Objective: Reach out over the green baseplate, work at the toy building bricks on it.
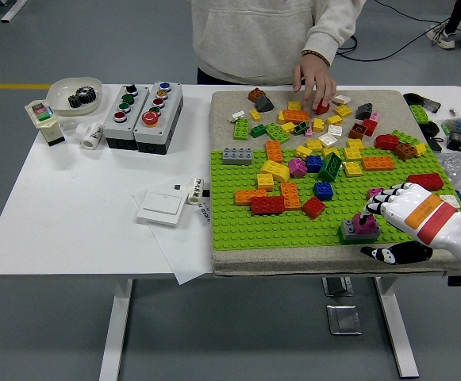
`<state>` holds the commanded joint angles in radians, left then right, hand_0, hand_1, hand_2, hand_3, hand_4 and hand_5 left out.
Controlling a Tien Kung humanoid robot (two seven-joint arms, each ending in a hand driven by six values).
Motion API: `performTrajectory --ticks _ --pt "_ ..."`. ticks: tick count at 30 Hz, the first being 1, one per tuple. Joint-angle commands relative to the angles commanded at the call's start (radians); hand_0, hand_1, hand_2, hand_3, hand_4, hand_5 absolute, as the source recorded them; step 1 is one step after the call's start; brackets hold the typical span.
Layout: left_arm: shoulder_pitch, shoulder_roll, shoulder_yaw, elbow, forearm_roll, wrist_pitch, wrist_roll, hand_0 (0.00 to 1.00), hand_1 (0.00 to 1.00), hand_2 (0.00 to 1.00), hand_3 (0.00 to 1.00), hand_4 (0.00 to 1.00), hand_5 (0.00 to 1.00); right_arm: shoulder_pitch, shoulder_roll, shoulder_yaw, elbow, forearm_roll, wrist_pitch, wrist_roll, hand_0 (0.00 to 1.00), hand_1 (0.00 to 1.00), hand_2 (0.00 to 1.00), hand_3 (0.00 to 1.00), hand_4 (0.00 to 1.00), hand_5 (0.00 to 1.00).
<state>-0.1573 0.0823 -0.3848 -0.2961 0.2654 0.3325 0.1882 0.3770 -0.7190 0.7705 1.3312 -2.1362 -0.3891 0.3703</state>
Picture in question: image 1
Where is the person's left hand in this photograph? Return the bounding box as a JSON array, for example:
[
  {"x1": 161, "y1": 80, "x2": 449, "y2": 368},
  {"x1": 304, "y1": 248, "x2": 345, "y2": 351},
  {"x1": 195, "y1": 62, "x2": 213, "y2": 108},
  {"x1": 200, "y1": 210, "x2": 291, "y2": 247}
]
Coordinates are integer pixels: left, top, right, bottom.
[{"x1": 292, "y1": 55, "x2": 338, "y2": 111}]

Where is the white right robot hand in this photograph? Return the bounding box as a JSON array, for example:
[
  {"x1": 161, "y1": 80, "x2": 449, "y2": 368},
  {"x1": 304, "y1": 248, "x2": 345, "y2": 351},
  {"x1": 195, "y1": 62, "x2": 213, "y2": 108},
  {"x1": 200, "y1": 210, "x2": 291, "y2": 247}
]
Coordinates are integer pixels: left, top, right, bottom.
[{"x1": 356, "y1": 182, "x2": 461, "y2": 266}]

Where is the red square toy brick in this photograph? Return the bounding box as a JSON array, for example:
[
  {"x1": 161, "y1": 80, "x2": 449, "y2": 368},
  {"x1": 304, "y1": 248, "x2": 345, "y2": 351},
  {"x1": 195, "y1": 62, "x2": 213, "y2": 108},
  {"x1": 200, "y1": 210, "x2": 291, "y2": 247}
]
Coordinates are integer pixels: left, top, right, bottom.
[
  {"x1": 361, "y1": 117, "x2": 379, "y2": 137},
  {"x1": 312, "y1": 98, "x2": 332, "y2": 117},
  {"x1": 301, "y1": 195, "x2": 328, "y2": 221}
]

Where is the long red toy brick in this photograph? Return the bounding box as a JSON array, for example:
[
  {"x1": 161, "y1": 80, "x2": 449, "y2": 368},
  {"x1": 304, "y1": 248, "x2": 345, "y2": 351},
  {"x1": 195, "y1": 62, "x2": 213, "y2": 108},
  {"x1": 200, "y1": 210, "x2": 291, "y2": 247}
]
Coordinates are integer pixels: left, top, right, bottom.
[
  {"x1": 250, "y1": 194, "x2": 287, "y2": 217},
  {"x1": 406, "y1": 172, "x2": 446, "y2": 192}
]

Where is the long grey toy brick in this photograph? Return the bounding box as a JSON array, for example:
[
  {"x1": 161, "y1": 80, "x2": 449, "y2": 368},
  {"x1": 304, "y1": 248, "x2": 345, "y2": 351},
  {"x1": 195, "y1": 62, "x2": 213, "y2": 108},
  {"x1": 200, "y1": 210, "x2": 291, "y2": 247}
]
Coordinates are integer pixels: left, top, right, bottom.
[
  {"x1": 338, "y1": 218, "x2": 381, "y2": 244},
  {"x1": 221, "y1": 147, "x2": 254, "y2": 166}
]

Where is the red rounded toy brick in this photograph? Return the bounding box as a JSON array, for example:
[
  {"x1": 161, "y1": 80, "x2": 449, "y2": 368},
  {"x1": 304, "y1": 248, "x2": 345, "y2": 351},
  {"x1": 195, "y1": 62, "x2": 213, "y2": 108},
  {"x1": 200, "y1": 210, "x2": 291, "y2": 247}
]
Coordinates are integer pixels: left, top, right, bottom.
[{"x1": 373, "y1": 134, "x2": 400, "y2": 152}]

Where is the blue square toy brick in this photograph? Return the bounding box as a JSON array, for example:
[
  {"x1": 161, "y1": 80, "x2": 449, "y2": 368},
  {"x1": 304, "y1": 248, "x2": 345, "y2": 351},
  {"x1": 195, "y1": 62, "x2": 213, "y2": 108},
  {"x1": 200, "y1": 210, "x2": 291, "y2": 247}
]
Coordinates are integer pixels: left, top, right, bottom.
[
  {"x1": 305, "y1": 155, "x2": 324, "y2": 174},
  {"x1": 313, "y1": 181, "x2": 335, "y2": 202}
]

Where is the long orange toy brick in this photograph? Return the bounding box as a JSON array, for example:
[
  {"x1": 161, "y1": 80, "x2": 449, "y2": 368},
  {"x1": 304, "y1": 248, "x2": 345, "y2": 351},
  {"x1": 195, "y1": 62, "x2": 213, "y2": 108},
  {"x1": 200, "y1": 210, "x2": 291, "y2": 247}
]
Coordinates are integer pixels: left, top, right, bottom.
[
  {"x1": 281, "y1": 109, "x2": 311, "y2": 125},
  {"x1": 361, "y1": 155, "x2": 396, "y2": 172},
  {"x1": 234, "y1": 188, "x2": 268, "y2": 206}
]

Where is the dark grey sloped toy brick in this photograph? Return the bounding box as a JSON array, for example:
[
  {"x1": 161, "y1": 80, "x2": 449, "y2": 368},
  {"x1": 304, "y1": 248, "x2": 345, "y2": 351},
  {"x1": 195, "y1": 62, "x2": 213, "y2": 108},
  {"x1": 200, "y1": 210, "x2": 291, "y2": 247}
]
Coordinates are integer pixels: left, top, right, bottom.
[
  {"x1": 354, "y1": 102, "x2": 374, "y2": 121},
  {"x1": 254, "y1": 95, "x2": 275, "y2": 113}
]

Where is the white hollow toy brick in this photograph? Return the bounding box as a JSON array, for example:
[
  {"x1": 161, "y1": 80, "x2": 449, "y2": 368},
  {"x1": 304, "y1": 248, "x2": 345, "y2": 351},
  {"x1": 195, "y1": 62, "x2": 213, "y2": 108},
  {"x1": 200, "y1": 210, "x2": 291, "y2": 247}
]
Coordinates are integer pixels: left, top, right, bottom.
[{"x1": 317, "y1": 133, "x2": 340, "y2": 149}]

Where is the long lime green toy brick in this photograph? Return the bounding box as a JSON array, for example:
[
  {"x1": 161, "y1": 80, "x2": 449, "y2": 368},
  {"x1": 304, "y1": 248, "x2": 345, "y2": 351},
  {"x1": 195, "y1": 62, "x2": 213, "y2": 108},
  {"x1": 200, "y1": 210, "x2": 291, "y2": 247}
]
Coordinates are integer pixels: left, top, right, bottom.
[{"x1": 264, "y1": 122, "x2": 291, "y2": 144}]

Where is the brown hollow toy brick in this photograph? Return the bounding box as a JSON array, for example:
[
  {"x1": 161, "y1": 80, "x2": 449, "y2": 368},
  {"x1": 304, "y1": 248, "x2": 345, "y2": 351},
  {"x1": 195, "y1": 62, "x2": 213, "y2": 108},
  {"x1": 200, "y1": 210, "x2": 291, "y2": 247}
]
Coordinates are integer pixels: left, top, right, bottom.
[{"x1": 348, "y1": 122, "x2": 368, "y2": 140}]

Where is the brown oblong toy brick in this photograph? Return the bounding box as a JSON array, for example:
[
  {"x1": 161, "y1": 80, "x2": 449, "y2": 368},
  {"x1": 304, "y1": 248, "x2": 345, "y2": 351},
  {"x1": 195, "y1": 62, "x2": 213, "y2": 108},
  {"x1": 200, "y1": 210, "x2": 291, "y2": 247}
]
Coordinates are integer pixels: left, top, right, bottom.
[{"x1": 393, "y1": 142, "x2": 418, "y2": 162}]

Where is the lime green toy plate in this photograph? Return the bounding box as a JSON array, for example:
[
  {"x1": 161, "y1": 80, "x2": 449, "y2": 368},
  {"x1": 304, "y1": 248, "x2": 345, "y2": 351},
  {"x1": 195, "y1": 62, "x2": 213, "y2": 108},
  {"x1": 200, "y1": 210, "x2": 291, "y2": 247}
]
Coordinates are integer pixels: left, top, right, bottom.
[{"x1": 390, "y1": 129, "x2": 420, "y2": 148}]

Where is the orange oblong toy brick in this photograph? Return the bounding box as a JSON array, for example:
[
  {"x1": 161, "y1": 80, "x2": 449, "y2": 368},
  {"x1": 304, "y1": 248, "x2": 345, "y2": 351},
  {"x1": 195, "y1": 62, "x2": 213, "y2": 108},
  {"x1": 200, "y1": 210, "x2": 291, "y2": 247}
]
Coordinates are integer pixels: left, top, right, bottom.
[
  {"x1": 280, "y1": 182, "x2": 303, "y2": 211},
  {"x1": 264, "y1": 139, "x2": 285, "y2": 165}
]

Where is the yellow curved toy brick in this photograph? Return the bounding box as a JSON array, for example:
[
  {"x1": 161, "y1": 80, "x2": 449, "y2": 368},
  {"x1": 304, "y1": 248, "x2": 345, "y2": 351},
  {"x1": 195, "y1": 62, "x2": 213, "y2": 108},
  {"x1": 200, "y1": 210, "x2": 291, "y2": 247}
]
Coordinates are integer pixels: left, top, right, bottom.
[{"x1": 258, "y1": 159, "x2": 291, "y2": 184}]

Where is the green toy baseplate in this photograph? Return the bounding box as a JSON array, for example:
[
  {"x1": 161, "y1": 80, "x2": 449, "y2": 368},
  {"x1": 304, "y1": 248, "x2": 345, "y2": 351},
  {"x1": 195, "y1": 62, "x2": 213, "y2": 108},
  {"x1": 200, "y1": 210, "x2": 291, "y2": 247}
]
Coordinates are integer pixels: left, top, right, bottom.
[{"x1": 209, "y1": 147, "x2": 461, "y2": 252}]

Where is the crumpled clear plastic bag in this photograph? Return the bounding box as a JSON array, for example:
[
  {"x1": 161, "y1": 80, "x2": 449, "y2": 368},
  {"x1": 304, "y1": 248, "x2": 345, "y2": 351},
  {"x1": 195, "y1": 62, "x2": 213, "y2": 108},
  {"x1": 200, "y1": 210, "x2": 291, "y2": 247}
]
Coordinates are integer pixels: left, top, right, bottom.
[{"x1": 438, "y1": 152, "x2": 461, "y2": 195}]

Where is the lime green studded plate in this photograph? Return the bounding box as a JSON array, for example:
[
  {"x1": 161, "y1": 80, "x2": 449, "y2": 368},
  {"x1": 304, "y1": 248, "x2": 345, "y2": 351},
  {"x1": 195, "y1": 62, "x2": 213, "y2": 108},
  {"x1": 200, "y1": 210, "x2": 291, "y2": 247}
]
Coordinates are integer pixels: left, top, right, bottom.
[{"x1": 409, "y1": 103, "x2": 431, "y2": 125}]

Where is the dark clear rectangular block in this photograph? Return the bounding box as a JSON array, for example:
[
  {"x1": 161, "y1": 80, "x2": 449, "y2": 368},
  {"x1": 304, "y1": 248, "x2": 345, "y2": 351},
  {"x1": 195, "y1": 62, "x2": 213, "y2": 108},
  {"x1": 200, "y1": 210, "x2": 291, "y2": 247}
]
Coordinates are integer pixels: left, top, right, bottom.
[{"x1": 418, "y1": 97, "x2": 442, "y2": 114}]

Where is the white table leg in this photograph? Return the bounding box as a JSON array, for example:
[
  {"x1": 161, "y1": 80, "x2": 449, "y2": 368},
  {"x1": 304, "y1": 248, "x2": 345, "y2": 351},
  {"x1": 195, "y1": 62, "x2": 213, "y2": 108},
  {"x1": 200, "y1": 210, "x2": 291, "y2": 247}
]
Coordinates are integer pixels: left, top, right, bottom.
[
  {"x1": 373, "y1": 276, "x2": 421, "y2": 379},
  {"x1": 98, "y1": 278, "x2": 135, "y2": 381}
]

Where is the metal floor socket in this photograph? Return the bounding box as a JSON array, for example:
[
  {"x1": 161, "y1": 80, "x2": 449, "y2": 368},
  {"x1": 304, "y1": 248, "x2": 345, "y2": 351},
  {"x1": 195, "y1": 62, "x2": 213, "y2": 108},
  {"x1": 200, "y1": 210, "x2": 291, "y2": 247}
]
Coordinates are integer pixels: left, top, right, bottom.
[{"x1": 325, "y1": 304, "x2": 363, "y2": 337}]

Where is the bystander person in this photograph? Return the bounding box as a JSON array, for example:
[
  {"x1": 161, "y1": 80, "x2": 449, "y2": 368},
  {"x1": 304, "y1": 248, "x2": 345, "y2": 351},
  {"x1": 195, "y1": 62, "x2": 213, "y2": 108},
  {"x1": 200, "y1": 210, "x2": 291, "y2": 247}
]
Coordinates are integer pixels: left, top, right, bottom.
[{"x1": 425, "y1": 0, "x2": 461, "y2": 52}]

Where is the white labelled tube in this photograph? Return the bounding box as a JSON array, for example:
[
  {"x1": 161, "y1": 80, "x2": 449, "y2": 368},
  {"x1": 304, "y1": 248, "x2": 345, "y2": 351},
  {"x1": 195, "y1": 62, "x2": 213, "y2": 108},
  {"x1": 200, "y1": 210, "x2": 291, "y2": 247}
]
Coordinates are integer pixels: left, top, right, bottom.
[{"x1": 186, "y1": 177, "x2": 210, "y2": 207}]

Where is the grey emergency-stop control box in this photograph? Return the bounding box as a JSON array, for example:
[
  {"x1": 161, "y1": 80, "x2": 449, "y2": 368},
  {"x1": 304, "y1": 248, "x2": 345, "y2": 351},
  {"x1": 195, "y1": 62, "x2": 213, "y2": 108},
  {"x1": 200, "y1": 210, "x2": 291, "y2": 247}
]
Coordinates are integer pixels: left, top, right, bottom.
[{"x1": 133, "y1": 80, "x2": 185, "y2": 156}]

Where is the printed paper label strip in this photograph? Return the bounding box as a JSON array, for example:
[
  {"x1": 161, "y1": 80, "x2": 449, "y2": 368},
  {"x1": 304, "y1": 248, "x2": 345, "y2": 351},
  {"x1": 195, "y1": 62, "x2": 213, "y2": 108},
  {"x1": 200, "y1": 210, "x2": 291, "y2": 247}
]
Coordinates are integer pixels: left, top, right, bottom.
[{"x1": 199, "y1": 200, "x2": 213, "y2": 228}]

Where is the grey four-button control box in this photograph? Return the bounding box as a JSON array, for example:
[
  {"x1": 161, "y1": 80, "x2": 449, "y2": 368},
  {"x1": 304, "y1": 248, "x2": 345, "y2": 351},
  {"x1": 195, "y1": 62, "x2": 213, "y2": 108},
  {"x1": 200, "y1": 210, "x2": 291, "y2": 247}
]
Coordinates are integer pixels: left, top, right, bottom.
[{"x1": 102, "y1": 83, "x2": 151, "y2": 152}]

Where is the white paper sheet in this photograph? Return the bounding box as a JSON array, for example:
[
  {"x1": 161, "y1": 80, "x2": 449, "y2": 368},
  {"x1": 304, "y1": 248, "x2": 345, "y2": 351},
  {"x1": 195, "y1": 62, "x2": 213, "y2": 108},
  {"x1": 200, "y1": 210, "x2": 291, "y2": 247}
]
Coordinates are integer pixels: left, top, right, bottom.
[{"x1": 132, "y1": 189, "x2": 216, "y2": 287}]

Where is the white pipe tee fitting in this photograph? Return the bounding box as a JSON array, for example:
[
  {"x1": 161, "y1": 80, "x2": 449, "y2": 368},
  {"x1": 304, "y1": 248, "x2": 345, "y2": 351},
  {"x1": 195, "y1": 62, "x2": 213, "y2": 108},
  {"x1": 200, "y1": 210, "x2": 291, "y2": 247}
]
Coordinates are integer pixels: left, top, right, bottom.
[{"x1": 75, "y1": 121, "x2": 106, "y2": 152}]

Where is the black metal gear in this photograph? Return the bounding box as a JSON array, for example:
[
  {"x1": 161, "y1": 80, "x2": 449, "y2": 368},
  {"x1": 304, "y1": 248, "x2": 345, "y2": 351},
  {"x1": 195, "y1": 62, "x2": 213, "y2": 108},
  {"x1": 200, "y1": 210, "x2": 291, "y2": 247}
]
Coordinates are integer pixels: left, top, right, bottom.
[{"x1": 67, "y1": 86, "x2": 98, "y2": 110}]

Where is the white shallow bowl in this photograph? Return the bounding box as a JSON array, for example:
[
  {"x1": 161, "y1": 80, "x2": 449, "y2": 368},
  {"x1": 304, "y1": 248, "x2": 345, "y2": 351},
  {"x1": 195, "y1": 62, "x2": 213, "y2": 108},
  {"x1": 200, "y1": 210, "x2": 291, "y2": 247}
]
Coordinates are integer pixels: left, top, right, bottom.
[{"x1": 46, "y1": 76, "x2": 104, "y2": 117}]

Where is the white background desk foot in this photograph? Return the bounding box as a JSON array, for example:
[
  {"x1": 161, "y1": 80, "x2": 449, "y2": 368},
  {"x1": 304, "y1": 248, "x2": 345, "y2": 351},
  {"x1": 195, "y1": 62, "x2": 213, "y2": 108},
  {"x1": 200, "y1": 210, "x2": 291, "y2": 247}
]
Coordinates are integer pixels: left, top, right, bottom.
[{"x1": 0, "y1": 0, "x2": 29, "y2": 23}]

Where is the wooden bead bracelet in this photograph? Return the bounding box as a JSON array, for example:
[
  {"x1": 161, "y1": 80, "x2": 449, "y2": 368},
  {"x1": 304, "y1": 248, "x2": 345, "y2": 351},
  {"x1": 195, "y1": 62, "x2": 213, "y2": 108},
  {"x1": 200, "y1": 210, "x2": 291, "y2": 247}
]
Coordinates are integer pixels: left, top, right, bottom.
[{"x1": 301, "y1": 48, "x2": 332, "y2": 68}]

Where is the black rubber ring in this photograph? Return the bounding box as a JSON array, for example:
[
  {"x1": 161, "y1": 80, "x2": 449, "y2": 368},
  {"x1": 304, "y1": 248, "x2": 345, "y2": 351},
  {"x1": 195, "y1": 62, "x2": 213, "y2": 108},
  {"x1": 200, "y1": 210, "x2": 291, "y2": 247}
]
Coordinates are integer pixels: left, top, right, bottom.
[{"x1": 418, "y1": 121, "x2": 441, "y2": 138}]

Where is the black floor cable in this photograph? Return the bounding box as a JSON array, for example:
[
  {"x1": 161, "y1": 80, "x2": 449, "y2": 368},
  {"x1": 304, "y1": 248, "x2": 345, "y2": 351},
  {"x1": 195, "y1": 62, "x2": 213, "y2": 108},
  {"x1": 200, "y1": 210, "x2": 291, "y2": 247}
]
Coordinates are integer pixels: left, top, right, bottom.
[{"x1": 335, "y1": 14, "x2": 451, "y2": 63}]

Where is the white wall switch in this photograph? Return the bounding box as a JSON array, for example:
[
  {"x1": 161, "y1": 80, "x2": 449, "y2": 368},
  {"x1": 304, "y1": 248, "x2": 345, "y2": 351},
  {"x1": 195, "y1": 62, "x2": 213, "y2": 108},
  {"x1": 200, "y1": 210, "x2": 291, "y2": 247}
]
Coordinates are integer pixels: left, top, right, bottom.
[{"x1": 135, "y1": 190, "x2": 188, "y2": 229}]

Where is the white red-green pushbutton switch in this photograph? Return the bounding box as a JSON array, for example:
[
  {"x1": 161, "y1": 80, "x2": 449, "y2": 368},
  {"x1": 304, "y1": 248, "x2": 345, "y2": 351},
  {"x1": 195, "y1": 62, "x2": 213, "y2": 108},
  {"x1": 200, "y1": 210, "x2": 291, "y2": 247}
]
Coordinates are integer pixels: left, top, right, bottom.
[{"x1": 24, "y1": 99, "x2": 67, "y2": 148}]

